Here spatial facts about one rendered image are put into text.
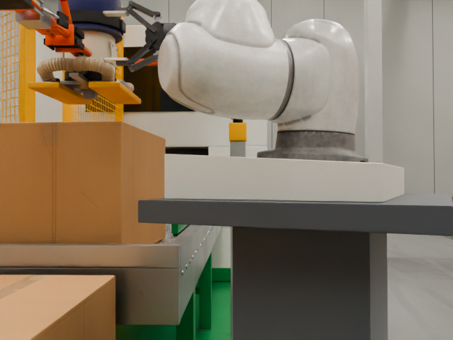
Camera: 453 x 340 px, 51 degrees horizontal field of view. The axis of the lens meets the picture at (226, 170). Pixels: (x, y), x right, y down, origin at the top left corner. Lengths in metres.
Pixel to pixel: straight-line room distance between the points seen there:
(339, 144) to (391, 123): 9.54
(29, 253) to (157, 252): 0.35
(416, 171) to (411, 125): 0.95
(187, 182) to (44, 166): 0.67
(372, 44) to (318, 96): 3.49
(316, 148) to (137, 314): 0.70
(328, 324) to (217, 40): 0.52
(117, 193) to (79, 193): 0.11
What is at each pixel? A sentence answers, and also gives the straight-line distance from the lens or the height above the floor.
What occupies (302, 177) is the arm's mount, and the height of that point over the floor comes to 0.79.
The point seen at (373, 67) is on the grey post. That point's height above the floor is 1.73.
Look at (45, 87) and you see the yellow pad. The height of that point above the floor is 1.07.
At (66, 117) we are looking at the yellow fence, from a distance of 2.69.
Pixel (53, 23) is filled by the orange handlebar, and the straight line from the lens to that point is 1.38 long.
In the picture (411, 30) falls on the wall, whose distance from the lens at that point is 10.92.
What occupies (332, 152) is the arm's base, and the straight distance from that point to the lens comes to 0.88.
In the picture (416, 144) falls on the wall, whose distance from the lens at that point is 10.54.
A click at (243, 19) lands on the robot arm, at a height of 1.06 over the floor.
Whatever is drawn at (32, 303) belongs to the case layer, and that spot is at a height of 0.54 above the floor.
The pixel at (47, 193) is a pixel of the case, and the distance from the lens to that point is 1.44.
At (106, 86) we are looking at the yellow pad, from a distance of 1.55.
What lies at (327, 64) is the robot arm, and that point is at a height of 0.99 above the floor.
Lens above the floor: 0.79
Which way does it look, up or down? 1 degrees up
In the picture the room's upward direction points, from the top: straight up
